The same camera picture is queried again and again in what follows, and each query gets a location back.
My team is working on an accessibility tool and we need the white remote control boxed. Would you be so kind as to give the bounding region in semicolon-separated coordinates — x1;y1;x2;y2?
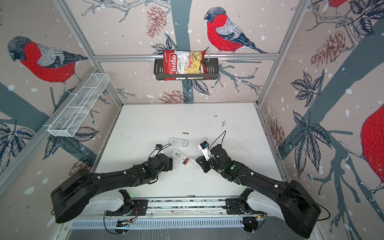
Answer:
170;148;189;165
168;138;189;148

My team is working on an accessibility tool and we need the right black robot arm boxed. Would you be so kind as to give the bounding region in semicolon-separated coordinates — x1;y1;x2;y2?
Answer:
196;141;321;239

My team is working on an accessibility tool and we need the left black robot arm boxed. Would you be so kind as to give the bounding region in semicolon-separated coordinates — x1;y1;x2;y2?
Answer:
51;154;173;224

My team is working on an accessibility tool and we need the red cassava chips bag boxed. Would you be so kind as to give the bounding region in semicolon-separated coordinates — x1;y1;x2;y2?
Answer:
163;50;207;75

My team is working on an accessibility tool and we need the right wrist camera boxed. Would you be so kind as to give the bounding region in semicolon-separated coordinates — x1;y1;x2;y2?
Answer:
198;141;212;161

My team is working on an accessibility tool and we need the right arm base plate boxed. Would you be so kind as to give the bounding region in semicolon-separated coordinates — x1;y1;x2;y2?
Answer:
223;198;266;216

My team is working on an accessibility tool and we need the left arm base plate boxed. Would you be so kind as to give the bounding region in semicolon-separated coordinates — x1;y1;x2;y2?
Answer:
106;200;149;217

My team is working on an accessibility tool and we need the black wall basket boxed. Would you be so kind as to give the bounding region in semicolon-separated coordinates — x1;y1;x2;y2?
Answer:
154;58;219;81

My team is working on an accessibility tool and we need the white wire mesh shelf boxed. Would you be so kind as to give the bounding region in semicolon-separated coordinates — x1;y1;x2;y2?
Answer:
48;73;110;137

